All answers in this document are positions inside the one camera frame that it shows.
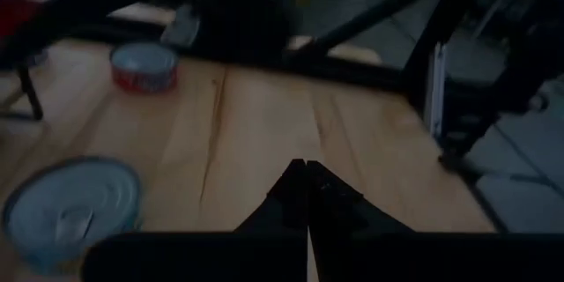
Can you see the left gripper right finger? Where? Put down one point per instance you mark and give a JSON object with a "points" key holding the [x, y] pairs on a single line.
{"points": [[348, 238]]}

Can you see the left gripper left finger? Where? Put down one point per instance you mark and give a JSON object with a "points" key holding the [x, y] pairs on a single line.
{"points": [[282, 229]]}

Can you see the red can fish picture label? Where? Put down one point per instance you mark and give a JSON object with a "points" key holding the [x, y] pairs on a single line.
{"points": [[143, 75]]}

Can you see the yellowfin tuna can blue yellow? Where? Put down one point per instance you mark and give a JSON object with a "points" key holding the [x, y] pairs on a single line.
{"points": [[66, 211]]}

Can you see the black aluminium rig frame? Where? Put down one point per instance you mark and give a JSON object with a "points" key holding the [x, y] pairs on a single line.
{"points": [[352, 75]]}

